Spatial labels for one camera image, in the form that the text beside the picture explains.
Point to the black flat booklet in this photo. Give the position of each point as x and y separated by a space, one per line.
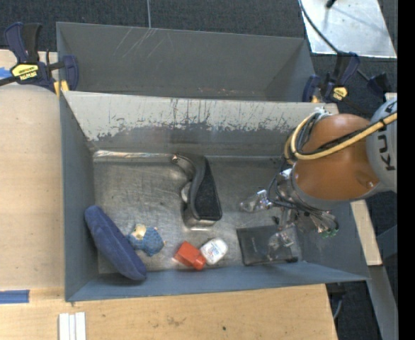
255 246

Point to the small white bottle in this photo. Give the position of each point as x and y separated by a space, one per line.
214 250

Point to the blue toy animal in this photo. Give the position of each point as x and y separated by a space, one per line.
149 241

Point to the black and grey slipper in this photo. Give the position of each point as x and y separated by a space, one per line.
205 193

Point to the red box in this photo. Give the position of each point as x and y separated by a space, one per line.
189 255

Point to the dark blue oval cushion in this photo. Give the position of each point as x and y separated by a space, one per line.
113 243

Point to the grey metal bin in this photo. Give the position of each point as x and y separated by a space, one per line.
151 190

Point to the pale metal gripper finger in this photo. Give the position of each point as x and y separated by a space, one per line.
282 241
255 201

